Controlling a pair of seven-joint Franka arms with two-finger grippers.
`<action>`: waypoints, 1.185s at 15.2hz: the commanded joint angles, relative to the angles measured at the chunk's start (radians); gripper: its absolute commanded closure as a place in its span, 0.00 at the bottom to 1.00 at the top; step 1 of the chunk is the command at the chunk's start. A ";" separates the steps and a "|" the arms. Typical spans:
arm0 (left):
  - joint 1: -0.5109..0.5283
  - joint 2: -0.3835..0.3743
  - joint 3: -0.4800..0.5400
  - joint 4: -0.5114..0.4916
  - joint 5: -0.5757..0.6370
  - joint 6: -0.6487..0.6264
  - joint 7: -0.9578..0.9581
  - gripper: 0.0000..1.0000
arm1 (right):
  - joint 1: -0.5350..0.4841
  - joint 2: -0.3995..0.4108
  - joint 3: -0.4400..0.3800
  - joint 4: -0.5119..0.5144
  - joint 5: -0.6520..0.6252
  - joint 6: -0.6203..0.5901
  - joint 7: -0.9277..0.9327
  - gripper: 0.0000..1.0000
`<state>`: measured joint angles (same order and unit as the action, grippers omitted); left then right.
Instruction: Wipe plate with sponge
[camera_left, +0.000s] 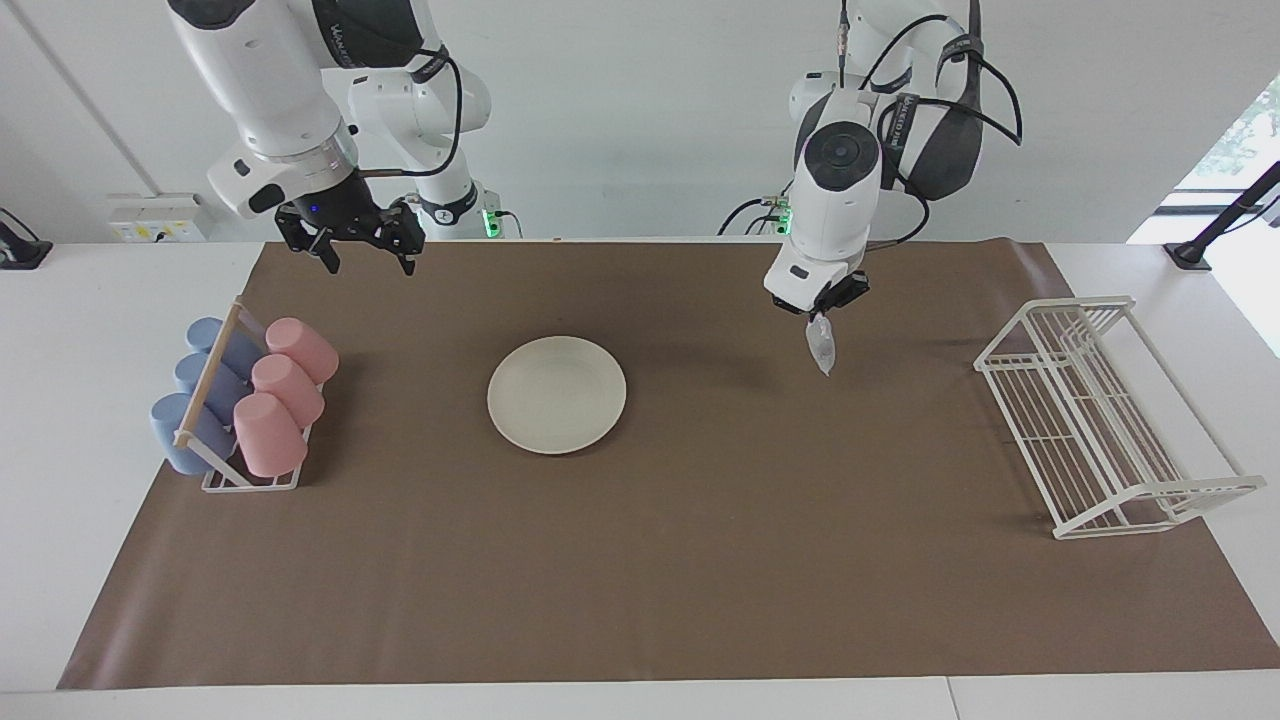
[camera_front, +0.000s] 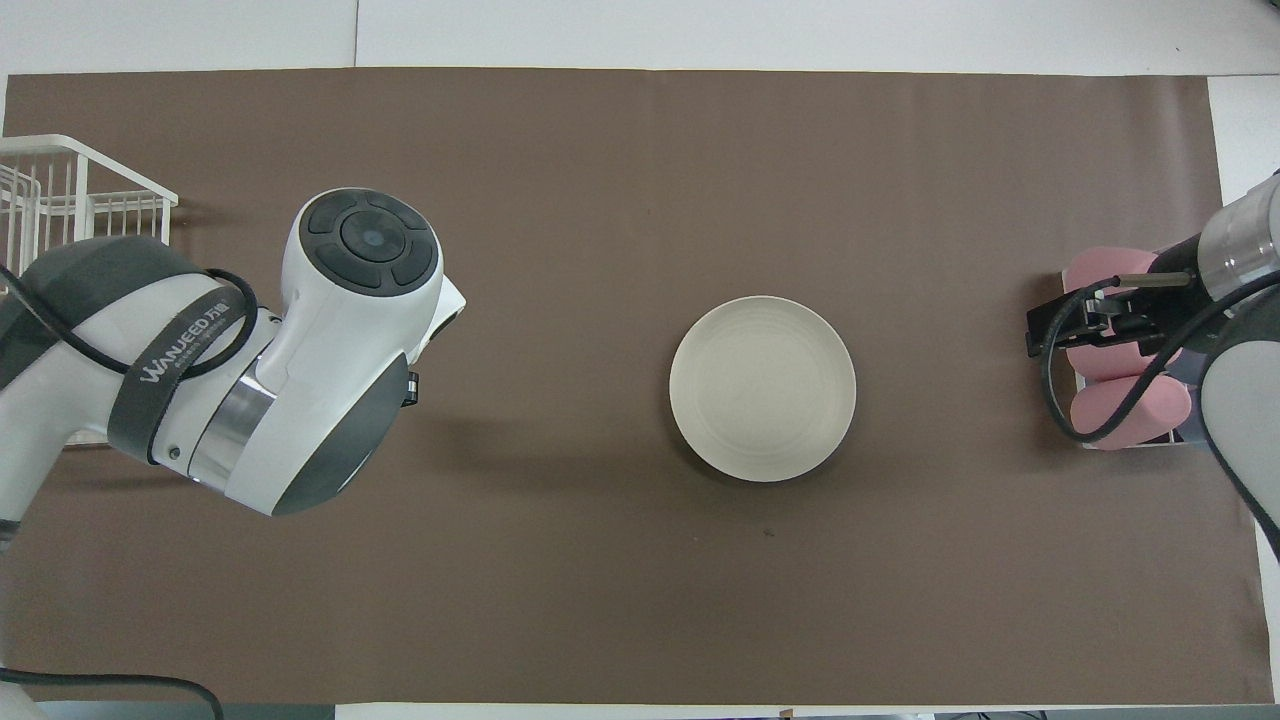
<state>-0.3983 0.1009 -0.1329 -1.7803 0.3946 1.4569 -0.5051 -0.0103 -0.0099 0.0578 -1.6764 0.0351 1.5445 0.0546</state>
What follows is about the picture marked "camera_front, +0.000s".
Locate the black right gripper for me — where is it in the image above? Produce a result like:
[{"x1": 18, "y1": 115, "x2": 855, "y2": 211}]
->
[{"x1": 1027, "y1": 235, "x2": 1216, "y2": 359}]

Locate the cream round plate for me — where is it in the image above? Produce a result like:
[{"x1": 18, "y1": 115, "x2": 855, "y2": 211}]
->
[{"x1": 668, "y1": 295, "x2": 858, "y2": 484}]

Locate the pink plastic cup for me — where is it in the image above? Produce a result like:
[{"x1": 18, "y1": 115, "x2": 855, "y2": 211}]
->
[
  {"x1": 1065, "y1": 335, "x2": 1166, "y2": 383},
  {"x1": 1070, "y1": 375, "x2": 1194, "y2": 449},
  {"x1": 1062, "y1": 247, "x2": 1166, "y2": 301}
]

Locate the blue plastic cup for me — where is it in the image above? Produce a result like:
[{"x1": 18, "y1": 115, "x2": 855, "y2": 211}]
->
[{"x1": 1165, "y1": 352, "x2": 1211, "y2": 446}]

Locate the brown table mat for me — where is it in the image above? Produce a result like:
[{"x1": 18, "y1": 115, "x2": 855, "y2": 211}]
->
[{"x1": 0, "y1": 68, "x2": 1276, "y2": 706}]

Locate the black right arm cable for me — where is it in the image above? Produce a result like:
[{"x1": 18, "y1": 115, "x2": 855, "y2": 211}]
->
[{"x1": 1043, "y1": 270, "x2": 1280, "y2": 446}]

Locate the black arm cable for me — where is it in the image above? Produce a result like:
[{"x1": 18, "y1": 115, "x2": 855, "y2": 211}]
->
[
  {"x1": 1043, "y1": 270, "x2": 1280, "y2": 446},
  {"x1": 0, "y1": 265, "x2": 258, "y2": 381}
]

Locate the white wire dish rack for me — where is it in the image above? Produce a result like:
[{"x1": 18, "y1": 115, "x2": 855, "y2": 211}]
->
[{"x1": 0, "y1": 135, "x2": 179, "y2": 251}]

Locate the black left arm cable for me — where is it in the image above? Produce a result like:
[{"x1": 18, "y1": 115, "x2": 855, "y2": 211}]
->
[{"x1": 0, "y1": 265, "x2": 258, "y2": 381}]

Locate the black left base cable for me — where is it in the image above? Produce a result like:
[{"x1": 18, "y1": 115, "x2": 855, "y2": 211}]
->
[{"x1": 0, "y1": 668, "x2": 226, "y2": 720}]

